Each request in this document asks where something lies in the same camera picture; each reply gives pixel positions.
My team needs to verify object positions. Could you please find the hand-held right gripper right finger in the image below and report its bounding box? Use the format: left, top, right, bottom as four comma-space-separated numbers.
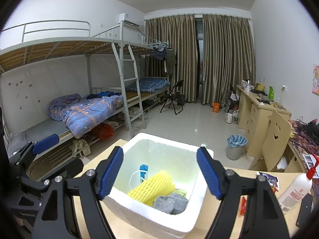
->
196, 146, 291, 239

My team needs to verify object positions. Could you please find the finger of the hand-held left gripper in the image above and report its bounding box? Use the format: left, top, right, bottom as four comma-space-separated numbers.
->
20, 158, 84, 187
9, 134, 60, 166

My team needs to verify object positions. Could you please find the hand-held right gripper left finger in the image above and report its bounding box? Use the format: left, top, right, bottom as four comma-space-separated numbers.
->
31, 146, 124, 239

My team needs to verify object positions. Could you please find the yellow foam fruit net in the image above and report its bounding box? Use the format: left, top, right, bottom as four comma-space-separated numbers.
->
128, 170, 176, 207

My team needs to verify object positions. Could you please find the grey sock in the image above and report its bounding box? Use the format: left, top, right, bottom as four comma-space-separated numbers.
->
153, 195, 188, 215

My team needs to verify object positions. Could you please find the white foam box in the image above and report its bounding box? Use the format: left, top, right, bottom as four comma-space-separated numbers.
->
102, 132, 214, 237

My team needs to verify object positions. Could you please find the beige cloth bag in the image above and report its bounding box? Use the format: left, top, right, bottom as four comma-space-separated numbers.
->
68, 139, 91, 158

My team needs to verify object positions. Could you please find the grey bin with blue liner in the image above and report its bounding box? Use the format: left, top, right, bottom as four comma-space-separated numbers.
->
226, 134, 248, 160

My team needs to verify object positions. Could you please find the red plastic bag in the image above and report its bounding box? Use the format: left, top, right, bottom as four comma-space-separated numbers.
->
91, 122, 114, 141

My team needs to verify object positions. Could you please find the blue patterned quilt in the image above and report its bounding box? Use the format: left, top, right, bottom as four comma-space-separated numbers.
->
47, 93, 124, 138

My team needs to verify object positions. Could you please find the wooden smiley chair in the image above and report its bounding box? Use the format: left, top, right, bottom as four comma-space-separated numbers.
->
249, 109, 292, 172

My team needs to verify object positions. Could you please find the light wooden drawer desk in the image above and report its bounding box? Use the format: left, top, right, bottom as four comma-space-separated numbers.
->
235, 85, 292, 150

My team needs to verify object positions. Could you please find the wooden desk with mat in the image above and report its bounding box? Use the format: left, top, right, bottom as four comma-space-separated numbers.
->
274, 139, 319, 177

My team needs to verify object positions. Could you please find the white pump lotion bottle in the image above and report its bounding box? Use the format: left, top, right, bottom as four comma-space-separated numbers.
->
278, 154, 319, 215

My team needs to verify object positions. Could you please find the white metal bunk bed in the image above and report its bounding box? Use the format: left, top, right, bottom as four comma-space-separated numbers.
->
121, 35, 172, 110
0, 20, 147, 177

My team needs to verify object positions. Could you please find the blue plaid blanket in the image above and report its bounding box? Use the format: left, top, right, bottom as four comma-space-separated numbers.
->
125, 77, 170, 92

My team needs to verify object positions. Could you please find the purple patterned desk mat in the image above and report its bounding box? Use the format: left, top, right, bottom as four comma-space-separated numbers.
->
288, 119, 319, 155

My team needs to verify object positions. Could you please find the printed paper sheet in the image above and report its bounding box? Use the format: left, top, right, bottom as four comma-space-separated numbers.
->
302, 153, 318, 167

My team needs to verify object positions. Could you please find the black smartphone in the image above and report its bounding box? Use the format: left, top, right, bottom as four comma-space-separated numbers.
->
295, 193, 314, 228

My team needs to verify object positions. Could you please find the black bag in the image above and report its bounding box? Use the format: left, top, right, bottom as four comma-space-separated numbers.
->
303, 121, 319, 138

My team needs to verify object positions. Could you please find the hanging olive shirt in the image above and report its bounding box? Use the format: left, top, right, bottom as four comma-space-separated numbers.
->
165, 50, 177, 74

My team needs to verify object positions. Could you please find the brown curtain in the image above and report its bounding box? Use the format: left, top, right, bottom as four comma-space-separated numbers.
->
145, 14, 203, 105
202, 14, 256, 105

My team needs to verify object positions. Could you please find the hanging dark blue garment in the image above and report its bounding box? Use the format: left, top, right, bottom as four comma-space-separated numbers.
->
153, 47, 168, 61

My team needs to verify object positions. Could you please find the white air conditioner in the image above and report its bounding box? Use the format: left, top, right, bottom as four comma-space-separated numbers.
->
119, 13, 140, 28

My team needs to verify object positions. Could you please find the pink wall poster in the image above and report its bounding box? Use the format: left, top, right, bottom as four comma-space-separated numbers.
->
311, 64, 319, 92

